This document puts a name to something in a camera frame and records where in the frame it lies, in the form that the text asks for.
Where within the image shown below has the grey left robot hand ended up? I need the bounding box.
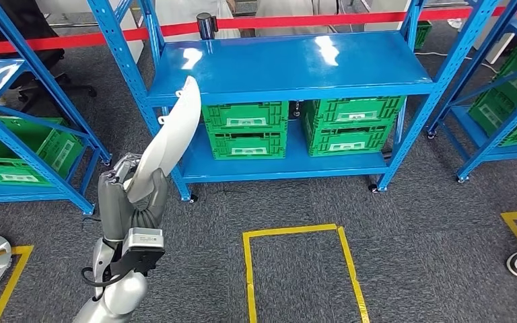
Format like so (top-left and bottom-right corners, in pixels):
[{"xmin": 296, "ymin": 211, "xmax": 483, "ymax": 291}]
[{"xmin": 98, "ymin": 153, "xmax": 169, "ymax": 244}]

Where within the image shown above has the white plastic part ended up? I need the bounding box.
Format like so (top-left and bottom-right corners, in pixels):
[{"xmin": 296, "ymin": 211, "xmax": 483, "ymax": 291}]
[{"xmin": 125, "ymin": 75, "xmax": 202, "ymax": 204}]

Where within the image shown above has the blue metal shelf rack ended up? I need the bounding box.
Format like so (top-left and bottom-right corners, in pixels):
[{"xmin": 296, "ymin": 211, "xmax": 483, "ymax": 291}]
[
  {"xmin": 86, "ymin": 0, "xmax": 502, "ymax": 204},
  {"xmin": 0, "ymin": 0, "xmax": 112, "ymax": 216},
  {"xmin": 427, "ymin": 0, "xmax": 517, "ymax": 184}
]

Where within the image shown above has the red barrier belt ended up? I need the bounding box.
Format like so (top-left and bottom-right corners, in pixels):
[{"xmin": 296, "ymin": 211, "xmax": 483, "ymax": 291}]
[{"xmin": 0, "ymin": 3, "xmax": 517, "ymax": 57}]

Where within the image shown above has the white desk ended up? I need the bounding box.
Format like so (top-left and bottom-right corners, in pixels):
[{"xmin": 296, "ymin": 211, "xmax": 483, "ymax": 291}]
[
  {"xmin": 35, "ymin": 0, "xmax": 145, "ymax": 64},
  {"xmin": 472, "ymin": 13, "xmax": 517, "ymax": 64},
  {"xmin": 363, "ymin": 0, "xmax": 415, "ymax": 32}
]

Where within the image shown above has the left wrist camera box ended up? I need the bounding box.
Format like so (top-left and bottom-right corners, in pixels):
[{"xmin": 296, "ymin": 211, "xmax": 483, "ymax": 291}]
[{"xmin": 110, "ymin": 227, "xmax": 166, "ymax": 277}]

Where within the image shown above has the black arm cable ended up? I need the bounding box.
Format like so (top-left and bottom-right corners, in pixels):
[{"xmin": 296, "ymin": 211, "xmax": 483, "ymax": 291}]
[{"xmin": 81, "ymin": 266, "xmax": 130, "ymax": 287}]

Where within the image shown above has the black barrier post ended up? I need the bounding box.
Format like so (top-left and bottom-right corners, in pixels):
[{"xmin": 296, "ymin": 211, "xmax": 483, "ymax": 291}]
[{"xmin": 196, "ymin": 12, "xmax": 219, "ymax": 41}]

